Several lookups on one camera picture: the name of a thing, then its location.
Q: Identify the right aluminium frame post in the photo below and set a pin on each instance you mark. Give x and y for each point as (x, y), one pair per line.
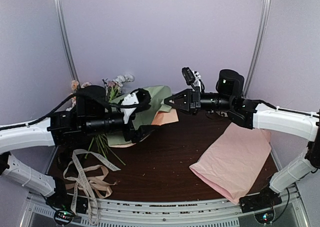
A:
(262, 27)

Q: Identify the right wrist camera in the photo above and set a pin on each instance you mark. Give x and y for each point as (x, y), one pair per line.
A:
(192, 77)

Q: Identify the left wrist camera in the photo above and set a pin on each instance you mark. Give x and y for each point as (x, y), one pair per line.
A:
(129, 100)

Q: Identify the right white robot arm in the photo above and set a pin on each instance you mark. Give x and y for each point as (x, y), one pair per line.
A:
(254, 114)

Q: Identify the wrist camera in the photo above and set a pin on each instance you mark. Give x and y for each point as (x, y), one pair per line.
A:
(129, 100)
(192, 77)

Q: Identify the tan kraft paper sheet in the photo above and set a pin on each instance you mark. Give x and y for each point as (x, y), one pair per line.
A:
(163, 118)

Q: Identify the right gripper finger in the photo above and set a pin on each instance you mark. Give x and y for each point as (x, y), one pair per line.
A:
(176, 98)
(180, 106)

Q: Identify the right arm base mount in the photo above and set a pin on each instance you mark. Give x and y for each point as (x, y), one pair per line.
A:
(263, 207)

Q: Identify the green wrapping paper sheet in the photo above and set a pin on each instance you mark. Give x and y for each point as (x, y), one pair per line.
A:
(158, 93)

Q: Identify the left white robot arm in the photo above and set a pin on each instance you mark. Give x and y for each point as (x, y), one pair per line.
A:
(86, 112)

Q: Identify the pink wrapping paper sheet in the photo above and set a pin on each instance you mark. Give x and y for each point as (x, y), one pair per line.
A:
(233, 162)

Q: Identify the beige printed ribbon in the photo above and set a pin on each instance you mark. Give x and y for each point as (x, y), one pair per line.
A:
(90, 180)

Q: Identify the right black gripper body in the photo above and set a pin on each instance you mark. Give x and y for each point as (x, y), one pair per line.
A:
(195, 101)

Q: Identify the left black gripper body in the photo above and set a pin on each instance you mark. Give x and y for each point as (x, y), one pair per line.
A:
(131, 133)

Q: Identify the left aluminium frame post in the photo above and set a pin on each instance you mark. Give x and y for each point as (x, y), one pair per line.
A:
(65, 39)

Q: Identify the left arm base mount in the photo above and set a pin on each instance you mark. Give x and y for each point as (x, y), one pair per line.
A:
(63, 213)

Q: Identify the aluminium frame post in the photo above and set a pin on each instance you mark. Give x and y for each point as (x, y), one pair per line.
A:
(65, 39)
(262, 27)

